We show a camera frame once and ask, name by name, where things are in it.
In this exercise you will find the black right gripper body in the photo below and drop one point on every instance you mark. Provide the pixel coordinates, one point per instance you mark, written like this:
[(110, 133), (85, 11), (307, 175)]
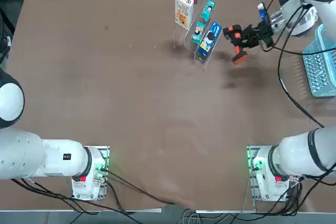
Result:
[(265, 29)]

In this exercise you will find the orange black barcode scanner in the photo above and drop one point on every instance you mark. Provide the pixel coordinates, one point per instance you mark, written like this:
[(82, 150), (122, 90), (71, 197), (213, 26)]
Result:
[(240, 58)]

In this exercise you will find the white yellow cookie box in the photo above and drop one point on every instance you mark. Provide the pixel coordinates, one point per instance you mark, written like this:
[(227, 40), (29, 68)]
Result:
[(183, 11)]

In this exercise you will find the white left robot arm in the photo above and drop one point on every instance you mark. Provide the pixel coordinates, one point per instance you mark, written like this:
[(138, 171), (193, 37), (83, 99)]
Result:
[(52, 158)]

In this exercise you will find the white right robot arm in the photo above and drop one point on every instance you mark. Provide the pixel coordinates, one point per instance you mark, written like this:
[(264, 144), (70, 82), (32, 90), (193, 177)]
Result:
[(302, 155)]

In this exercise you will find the light blue shopping basket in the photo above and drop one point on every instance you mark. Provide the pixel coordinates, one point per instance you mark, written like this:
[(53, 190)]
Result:
[(324, 93)]

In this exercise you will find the blue Oreo cookie box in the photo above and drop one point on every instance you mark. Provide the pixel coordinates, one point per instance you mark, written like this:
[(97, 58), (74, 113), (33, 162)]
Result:
[(210, 39)]

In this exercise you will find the teal snack packet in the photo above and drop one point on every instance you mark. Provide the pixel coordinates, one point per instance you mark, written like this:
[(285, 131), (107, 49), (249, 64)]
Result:
[(208, 10), (198, 32)]

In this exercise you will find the clear acrylic stepped shelf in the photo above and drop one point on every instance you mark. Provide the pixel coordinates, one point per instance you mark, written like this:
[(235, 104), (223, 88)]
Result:
[(181, 37)]

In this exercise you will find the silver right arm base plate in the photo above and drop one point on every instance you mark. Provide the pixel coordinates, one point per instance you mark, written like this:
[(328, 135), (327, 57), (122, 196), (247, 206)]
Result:
[(250, 182)]

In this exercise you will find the aluminium table edge rail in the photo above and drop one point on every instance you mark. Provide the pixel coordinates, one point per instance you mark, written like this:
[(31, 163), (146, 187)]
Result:
[(78, 210), (262, 211)]

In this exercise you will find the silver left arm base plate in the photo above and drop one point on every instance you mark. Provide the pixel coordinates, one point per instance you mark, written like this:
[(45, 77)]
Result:
[(105, 153)]

